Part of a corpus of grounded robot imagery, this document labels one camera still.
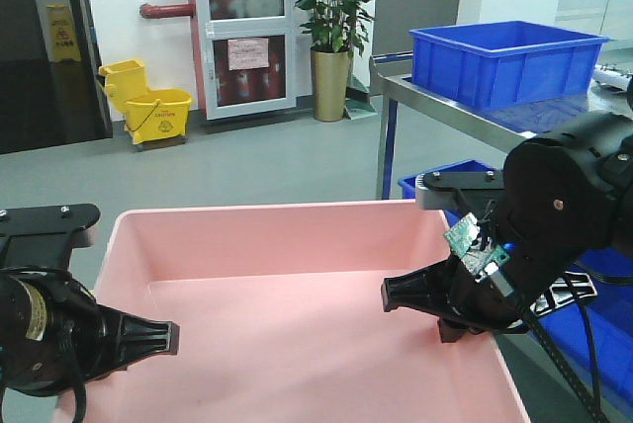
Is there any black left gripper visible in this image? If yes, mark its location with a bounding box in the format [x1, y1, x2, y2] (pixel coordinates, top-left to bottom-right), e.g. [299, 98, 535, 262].
[1, 268, 179, 396]

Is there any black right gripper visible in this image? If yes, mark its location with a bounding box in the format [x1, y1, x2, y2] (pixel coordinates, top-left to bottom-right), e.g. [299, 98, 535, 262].
[381, 253, 579, 343]

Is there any pink plastic bin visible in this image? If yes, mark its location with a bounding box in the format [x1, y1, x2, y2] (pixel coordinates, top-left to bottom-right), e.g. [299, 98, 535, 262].
[86, 201, 528, 422]

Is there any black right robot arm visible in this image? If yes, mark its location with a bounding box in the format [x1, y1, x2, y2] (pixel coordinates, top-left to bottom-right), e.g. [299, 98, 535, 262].
[381, 111, 632, 331]

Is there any blue crate on lower shelf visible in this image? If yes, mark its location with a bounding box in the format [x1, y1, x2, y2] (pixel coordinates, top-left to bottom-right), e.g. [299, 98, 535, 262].
[398, 159, 632, 422]

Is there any stainless steel shelf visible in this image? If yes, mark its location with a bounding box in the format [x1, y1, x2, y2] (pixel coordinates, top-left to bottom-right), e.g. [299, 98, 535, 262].
[369, 51, 632, 200]

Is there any blue plastic crate on shelf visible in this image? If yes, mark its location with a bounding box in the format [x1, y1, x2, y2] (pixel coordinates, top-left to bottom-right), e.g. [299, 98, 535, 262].
[409, 21, 609, 111]

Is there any yellow mop bucket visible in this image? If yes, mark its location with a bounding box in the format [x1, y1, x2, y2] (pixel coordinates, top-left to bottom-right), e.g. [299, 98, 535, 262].
[98, 58, 193, 145]

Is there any gold plant pot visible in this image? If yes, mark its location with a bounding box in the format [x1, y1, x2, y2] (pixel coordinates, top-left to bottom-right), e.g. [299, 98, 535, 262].
[311, 50, 350, 122]

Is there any yellow caution sign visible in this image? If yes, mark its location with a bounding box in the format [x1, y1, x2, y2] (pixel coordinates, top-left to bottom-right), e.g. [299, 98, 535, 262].
[46, 4, 81, 62]

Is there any green potted plant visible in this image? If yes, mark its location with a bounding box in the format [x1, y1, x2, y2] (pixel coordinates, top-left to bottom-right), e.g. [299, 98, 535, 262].
[295, 0, 375, 58]

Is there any red pipe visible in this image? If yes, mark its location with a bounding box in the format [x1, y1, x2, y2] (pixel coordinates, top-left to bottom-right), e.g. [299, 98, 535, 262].
[138, 3, 195, 20]

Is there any green circuit board camera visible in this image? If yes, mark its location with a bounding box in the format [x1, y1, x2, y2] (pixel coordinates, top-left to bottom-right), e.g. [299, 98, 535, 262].
[444, 212, 509, 282]

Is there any black camera cable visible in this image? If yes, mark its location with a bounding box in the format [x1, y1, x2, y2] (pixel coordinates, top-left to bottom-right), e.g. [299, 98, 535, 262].
[487, 264, 612, 423]

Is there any white fire hose cabinet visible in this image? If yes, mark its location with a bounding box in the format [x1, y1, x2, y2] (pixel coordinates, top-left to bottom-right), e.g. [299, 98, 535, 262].
[189, 0, 296, 121]

